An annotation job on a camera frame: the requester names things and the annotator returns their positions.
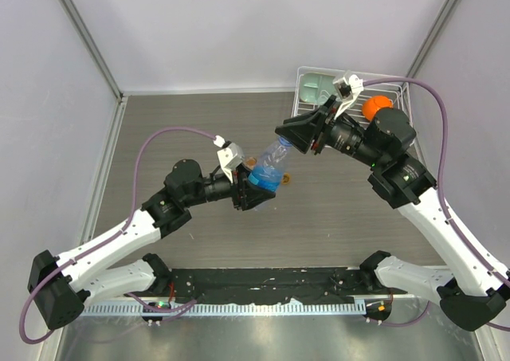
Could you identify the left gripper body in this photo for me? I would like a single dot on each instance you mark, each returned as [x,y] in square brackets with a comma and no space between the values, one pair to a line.
[238,187]

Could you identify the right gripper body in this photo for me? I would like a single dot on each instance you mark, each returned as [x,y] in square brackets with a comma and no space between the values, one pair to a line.
[332,107]

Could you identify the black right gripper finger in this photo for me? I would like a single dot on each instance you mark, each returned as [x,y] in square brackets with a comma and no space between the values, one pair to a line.
[314,120]
[301,136]

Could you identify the blue bottle cap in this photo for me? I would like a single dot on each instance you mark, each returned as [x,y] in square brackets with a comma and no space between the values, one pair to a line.
[284,142]

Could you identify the clear blue water bottle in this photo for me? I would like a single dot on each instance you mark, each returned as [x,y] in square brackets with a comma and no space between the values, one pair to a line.
[271,165]

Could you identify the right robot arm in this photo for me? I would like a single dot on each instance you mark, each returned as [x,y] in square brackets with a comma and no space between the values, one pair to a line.
[468,293]

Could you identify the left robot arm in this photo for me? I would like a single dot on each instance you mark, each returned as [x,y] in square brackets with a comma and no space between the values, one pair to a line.
[62,286]

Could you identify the orange juice bottle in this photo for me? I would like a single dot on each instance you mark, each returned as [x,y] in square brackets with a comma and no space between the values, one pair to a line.
[251,162]

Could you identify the orange bottle cap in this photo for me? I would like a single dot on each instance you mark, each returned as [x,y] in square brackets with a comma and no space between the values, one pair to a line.
[286,178]

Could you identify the mint green divided tray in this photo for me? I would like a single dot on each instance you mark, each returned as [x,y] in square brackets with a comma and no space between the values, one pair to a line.
[315,88]

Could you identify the orange bowl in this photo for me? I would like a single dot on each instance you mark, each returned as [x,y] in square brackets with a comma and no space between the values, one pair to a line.
[371,106]

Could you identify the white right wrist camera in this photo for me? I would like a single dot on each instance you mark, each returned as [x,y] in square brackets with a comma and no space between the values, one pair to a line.
[348,87]

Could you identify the white wire dish rack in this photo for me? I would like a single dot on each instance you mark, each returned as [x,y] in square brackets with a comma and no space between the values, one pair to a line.
[402,110]

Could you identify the white slotted cable duct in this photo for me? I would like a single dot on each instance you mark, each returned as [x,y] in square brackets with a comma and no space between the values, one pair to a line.
[292,308]

